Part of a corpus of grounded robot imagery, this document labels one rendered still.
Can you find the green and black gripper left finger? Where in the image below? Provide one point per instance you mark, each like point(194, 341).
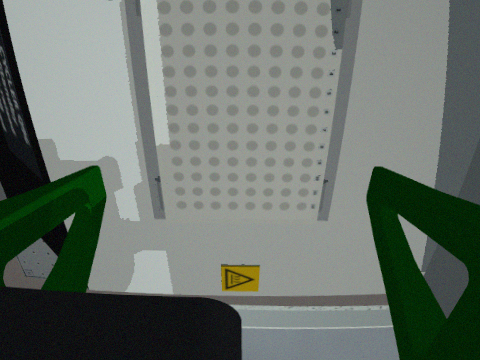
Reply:
point(27, 217)

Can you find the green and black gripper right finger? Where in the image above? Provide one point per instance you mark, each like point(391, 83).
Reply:
point(454, 224)

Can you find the white well pcr plate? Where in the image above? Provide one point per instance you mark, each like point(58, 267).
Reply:
point(242, 96)

